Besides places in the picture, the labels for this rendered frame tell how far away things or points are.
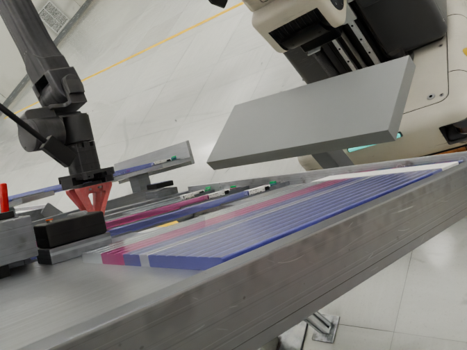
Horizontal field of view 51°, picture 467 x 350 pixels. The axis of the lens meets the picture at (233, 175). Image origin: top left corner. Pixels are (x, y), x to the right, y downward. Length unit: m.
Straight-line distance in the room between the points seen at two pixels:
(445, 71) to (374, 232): 1.27
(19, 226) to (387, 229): 0.40
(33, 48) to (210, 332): 0.74
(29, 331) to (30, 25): 0.73
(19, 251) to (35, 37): 0.50
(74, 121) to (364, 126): 0.63
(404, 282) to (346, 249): 1.19
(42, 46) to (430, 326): 1.21
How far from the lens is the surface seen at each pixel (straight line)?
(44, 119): 0.91
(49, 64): 0.96
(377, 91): 1.24
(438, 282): 1.59
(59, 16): 9.97
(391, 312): 1.60
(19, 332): 0.36
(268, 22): 1.45
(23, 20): 1.00
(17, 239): 0.60
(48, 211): 1.80
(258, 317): 0.36
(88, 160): 0.93
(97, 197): 0.97
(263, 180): 1.01
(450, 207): 0.65
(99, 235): 0.63
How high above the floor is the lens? 1.30
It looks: 32 degrees down
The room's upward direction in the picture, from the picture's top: 46 degrees counter-clockwise
